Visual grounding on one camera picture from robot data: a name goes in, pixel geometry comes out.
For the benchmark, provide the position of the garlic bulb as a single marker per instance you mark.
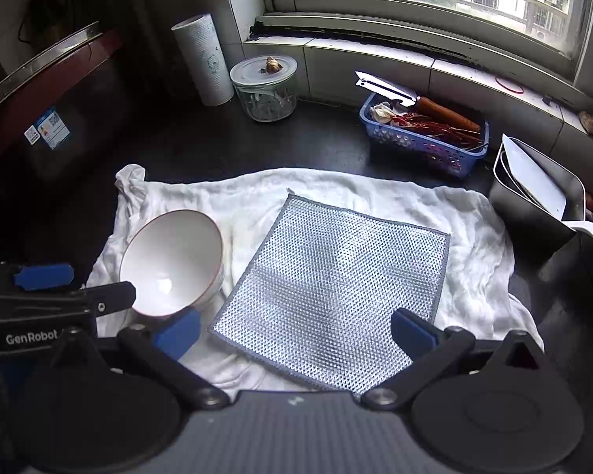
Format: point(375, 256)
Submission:
point(383, 111)

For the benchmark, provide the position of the dried red chillies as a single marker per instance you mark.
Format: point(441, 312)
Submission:
point(440, 131)

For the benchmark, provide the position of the paper towel roll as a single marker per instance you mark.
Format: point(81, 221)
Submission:
point(205, 59)

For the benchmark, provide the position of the red rubber band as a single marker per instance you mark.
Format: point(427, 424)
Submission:
point(509, 85)

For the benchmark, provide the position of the dark red appliance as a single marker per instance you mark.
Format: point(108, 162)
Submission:
point(54, 108)

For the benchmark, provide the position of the white cloth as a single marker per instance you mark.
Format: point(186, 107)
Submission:
point(474, 266)

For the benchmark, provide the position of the white board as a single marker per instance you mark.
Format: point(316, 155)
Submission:
point(536, 177)

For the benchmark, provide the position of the blue plastic basket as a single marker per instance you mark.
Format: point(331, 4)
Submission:
point(415, 150)

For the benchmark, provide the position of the small brown ginger piece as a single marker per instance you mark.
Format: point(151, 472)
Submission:
point(273, 65)

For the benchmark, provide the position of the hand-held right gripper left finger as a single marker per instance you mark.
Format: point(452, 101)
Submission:
point(178, 336)

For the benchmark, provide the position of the white ceramic bowl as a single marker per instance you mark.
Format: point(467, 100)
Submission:
point(173, 261)

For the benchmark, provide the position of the glass jar with lid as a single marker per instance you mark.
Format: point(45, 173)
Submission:
point(264, 94)

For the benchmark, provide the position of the metal container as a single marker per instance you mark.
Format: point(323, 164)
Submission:
point(524, 217)

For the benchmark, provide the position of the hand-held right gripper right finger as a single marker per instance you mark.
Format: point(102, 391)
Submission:
point(412, 332)

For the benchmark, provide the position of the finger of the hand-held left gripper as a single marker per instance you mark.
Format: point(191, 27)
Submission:
point(113, 296)
point(44, 276)

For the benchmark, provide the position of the silver mesh dishcloth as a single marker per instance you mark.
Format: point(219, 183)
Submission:
point(326, 286)

